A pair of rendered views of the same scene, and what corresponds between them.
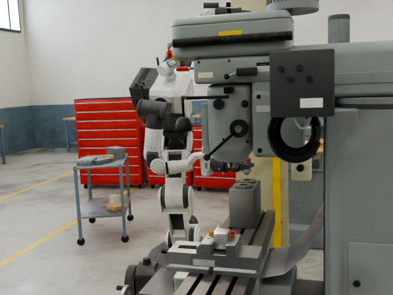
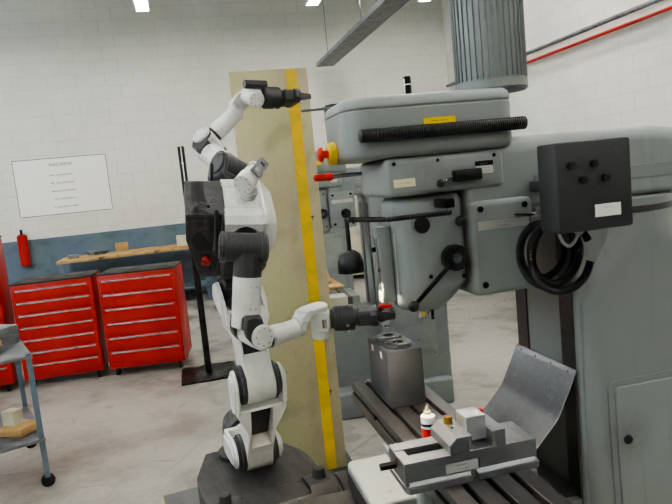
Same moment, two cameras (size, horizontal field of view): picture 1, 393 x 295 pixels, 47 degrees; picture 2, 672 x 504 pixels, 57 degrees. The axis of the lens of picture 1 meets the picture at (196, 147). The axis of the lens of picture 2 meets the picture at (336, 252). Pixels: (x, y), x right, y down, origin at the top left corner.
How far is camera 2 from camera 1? 101 cm
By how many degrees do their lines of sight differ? 29
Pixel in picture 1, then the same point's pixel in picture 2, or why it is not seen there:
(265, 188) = (304, 348)
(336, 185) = (594, 317)
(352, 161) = (610, 282)
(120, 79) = not seen: outside the picture
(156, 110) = (255, 247)
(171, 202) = (259, 393)
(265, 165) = not seen: hidden behind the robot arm
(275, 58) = (562, 152)
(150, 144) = (248, 304)
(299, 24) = (204, 120)
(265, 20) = (485, 102)
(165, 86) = (247, 209)
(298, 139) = not seen: hidden behind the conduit
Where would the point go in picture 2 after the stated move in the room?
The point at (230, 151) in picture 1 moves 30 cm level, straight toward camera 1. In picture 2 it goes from (439, 293) to (515, 310)
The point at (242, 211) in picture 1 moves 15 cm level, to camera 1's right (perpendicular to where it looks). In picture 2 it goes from (408, 380) to (444, 369)
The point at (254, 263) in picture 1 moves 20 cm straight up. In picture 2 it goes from (531, 447) to (526, 369)
